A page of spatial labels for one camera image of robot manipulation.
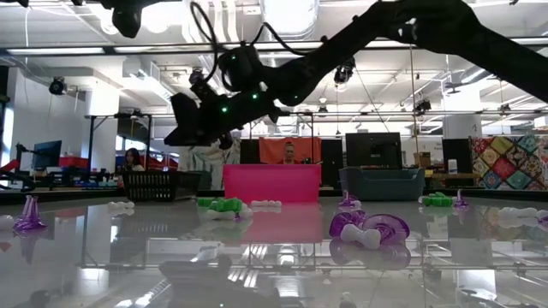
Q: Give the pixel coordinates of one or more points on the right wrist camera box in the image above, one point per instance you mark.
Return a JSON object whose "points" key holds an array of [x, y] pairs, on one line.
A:
{"points": [[240, 68]]}

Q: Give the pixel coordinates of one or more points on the black panel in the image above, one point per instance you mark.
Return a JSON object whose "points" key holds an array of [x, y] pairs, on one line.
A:
{"points": [[249, 152], [331, 158]]}

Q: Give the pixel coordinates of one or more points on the floral hanging cloth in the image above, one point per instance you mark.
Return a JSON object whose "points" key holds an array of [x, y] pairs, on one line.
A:
{"points": [[214, 162]]}

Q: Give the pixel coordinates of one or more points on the dark desk monitor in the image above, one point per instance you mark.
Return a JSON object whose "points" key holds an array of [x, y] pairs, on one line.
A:
{"points": [[47, 154]]}

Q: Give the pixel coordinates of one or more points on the black slotted basket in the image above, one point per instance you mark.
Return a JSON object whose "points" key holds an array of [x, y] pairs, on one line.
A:
{"points": [[158, 186]]}

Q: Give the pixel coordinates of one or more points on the green plastic toy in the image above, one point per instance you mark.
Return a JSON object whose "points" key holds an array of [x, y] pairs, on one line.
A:
{"points": [[436, 200], [227, 205], [204, 202]]}

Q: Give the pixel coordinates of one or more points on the orange hanging cloth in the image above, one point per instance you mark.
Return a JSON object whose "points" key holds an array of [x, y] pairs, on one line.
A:
{"points": [[269, 149]]}

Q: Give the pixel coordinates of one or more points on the teal plastic bin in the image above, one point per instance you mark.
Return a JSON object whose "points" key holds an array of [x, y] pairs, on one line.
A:
{"points": [[381, 186]]}

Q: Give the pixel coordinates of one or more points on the black metal rack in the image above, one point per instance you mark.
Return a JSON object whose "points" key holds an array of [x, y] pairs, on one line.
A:
{"points": [[91, 141]]}

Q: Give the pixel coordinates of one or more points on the small purple plastic toy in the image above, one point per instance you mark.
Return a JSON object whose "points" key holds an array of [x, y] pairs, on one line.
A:
{"points": [[238, 217]]}

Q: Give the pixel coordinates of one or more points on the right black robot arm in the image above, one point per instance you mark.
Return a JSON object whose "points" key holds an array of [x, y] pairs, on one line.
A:
{"points": [[342, 51]]}

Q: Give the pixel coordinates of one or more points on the large black monitor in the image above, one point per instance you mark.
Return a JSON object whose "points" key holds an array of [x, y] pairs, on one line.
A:
{"points": [[372, 149]]}

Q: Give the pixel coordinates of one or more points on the colourful patchwork quilt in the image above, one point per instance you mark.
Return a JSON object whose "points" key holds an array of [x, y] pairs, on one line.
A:
{"points": [[509, 162]]}

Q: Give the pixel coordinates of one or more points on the black ceiling camera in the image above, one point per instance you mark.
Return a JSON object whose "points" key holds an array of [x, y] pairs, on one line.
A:
{"points": [[198, 77], [57, 86], [343, 73], [423, 106]]}

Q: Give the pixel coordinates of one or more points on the pink plastic bin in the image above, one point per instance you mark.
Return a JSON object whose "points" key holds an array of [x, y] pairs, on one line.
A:
{"points": [[272, 184]]}

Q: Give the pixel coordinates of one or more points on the white bottle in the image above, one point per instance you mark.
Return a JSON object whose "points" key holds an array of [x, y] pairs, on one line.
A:
{"points": [[452, 167]]}

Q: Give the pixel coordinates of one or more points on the cardboard box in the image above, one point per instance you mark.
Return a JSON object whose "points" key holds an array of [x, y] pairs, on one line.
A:
{"points": [[421, 159]]}

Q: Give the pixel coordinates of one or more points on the person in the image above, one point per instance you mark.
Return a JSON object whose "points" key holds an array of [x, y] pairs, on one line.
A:
{"points": [[133, 159], [289, 153]]}

